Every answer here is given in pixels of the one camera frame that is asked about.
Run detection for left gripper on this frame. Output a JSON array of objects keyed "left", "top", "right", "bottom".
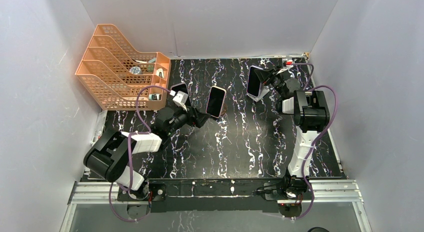
[{"left": 166, "top": 103, "right": 211, "bottom": 135}]

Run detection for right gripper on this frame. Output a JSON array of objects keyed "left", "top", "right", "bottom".
[{"left": 254, "top": 65, "right": 287, "bottom": 97}]

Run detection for phone with lilac case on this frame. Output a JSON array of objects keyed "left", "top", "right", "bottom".
[{"left": 246, "top": 65, "right": 261, "bottom": 96}]

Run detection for phone with beige case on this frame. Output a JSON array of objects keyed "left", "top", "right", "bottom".
[{"left": 206, "top": 86, "right": 227, "bottom": 118}]

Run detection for phone with clear pink case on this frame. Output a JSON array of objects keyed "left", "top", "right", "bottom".
[{"left": 170, "top": 82, "right": 191, "bottom": 106}]

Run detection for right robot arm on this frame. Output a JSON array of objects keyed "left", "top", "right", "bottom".
[{"left": 249, "top": 66, "right": 331, "bottom": 199}]

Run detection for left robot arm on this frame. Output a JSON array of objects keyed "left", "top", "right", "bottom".
[{"left": 83, "top": 106, "right": 210, "bottom": 200}]

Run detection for white phone stand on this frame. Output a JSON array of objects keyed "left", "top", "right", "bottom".
[{"left": 247, "top": 86, "right": 270, "bottom": 102}]

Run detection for small items in organizer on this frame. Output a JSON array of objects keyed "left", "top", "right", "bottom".
[{"left": 148, "top": 93, "right": 162, "bottom": 101}]

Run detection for round tape roll in organizer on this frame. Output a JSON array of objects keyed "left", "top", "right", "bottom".
[{"left": 129, "top": 66, "right": 142, "bottom": 75}]

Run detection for orange mesh desk organizer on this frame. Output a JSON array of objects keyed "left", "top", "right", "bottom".
[{"left": 75, "top": 24, "right": 171, "bottom": 111}]

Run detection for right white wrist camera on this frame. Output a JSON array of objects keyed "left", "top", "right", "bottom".
[{"left": 277, "top": 59, "right": 294, "bottom": 74}]

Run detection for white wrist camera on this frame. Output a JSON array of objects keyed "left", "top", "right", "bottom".
[
  {"left": 172, "top": 91, "right": 189, "bottom": 111},
  {"left": 277, "top": 59, "right": 294, "bottom": 74}
]

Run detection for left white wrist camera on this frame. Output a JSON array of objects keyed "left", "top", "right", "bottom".
[{"left": 172, "top": 91, "right": 189, "bottom": 111}]

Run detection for aluminium rail frame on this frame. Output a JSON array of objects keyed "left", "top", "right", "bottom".
[{"left": 68, "top": 178, "right": 363, "bottom": 205}]

